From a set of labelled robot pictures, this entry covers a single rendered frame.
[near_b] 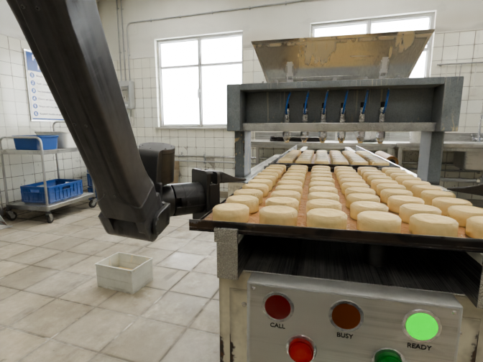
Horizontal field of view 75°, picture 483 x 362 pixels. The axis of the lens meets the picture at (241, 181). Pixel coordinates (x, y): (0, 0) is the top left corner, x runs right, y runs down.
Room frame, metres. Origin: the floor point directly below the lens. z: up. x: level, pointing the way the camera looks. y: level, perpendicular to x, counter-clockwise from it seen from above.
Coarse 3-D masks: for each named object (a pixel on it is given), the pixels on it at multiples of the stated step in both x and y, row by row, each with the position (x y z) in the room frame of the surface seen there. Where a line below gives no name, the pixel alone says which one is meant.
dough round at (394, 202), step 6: (390, 198) 0.48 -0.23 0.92; (396, 198) 0.47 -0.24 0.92; (402, 198) 0.47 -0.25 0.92; (408, 198) 0.47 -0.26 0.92; (414, 198) 0.47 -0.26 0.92; (420, 198) 0.47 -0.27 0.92; (390, 204) 0.47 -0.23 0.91; (396, 204) 0.46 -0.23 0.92; (402, 204) 0.45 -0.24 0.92; (390, 210) 0.47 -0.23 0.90; (396, 210) 0.46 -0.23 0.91
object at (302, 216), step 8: (304, 184) 0.71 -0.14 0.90; (336, 184) 0.71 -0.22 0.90; (304, 192) 0.62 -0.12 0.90; (376, 192) 0.62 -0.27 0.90; (264, 200) 0.55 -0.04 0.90; (304, 200) 0.55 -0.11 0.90; (344, 200) 0.55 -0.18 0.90; (304, 208) 0.49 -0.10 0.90; (344, 208) 0.49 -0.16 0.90; (208, 216) 0.44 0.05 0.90; (256, 216) 0.44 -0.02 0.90; (304, 216) 0.44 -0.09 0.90; (304, 224) 0.41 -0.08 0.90; (352, 224) 0.41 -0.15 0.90; (408, 224) 0.41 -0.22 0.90; (400, 232) 0.37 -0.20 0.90; (408, 232) 0.37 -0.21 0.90; (464, 232) 0.37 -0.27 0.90
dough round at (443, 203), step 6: (438, 198) 0.47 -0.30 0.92; (444, 198) 0.47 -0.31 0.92; (450, 198) 0.47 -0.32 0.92; (456, 198) 0.47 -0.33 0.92; (432, 204) 0.47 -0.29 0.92; (438, 204) 0.45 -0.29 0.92; (444, 204) 0.45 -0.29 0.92; (450, 204) 0.44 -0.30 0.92; (456, 204) 0.44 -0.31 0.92; (462, 204) 0.44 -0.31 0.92; (468, 204) 0.44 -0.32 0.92; (444, 210) 0.45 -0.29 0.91
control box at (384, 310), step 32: (256, 288) 0.37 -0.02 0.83; (288, 288) 0.36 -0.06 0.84; (320, 288) 0.35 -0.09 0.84; (352, 288) 0.35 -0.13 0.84; (384, 288) 0.35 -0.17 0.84; (256, 320) 0.37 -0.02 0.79; (288, 320) 0.36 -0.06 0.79; (320, 320) 0.35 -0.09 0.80; (384, 320) 0.33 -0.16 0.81; (448, 320) 0.32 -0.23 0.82; (256, 352) 0.37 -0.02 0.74; (288, 352) 0.36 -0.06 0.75; (320, 352) 0.35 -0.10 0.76; (352, 352) 0.34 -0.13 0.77; (416, 352) 0.32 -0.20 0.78; (448, 352) 0.31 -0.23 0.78
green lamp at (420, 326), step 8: (408, 320) 0.32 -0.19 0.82; (416, 320) 0.32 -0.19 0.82; (424, 320) 0.32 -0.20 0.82; (432, 320) 0.32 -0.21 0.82; (408, 328) 0.32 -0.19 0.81; (416, 328) 0.32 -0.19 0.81; (424, 328) 0.32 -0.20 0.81; (432, 328) 0.32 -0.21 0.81; (416, 336) 0.32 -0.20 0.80; (424, 336) 0.32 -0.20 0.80; (432, 336) 0.32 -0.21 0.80
